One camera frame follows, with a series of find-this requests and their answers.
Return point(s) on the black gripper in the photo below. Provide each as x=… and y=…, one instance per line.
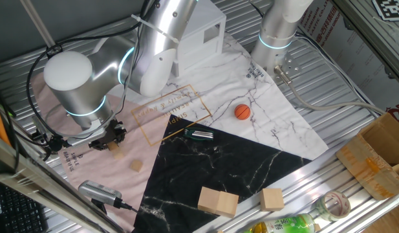
x=110, y=134

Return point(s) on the small wooden cube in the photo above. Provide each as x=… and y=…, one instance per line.
x=136, y=165
x=119, y=154
x=112, y=146

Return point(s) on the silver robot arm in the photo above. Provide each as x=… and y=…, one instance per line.
x=79, y=90

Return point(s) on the black keyboard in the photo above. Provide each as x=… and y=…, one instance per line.
x=21, y=210

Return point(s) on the large wooden block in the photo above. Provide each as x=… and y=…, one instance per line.
x=227, y=204
x=208, y=199
x=272, y=199

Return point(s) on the marble and pink tablecloth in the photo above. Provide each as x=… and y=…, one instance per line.
x=218, y=81

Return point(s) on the orange mini basketball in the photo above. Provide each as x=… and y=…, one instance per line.
x=242, y=112

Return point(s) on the grey metal rod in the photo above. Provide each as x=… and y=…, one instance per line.
x=37, y=22

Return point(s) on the white drawer cabinet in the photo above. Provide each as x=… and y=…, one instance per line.
x=202, y=26

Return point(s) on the green tea bottle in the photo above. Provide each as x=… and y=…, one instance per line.
x=283, y=225

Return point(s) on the packing tape roll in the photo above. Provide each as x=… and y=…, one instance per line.
x=320, y=208

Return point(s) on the cardboard panel red print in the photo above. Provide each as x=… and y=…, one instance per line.
x=341, y=55

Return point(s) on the taped cardboard box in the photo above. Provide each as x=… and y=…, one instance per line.
x=357, y=161

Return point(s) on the black white fiducial marker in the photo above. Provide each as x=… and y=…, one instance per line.
x=390, y=8

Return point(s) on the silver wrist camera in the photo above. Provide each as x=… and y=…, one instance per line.
x=86, y=137

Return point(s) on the silver ribbed depth camera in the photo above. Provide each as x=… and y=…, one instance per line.
x=99, y=191

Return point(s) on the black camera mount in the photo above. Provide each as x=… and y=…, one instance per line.
x=99, y=207

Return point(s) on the grey metal bracket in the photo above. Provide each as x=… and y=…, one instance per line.
x=37, y=122

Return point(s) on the aluminium frame bar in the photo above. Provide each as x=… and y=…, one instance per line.
x=370, y=35
x=31, y=178

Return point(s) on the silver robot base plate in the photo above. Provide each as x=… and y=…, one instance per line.
x=291, y=66

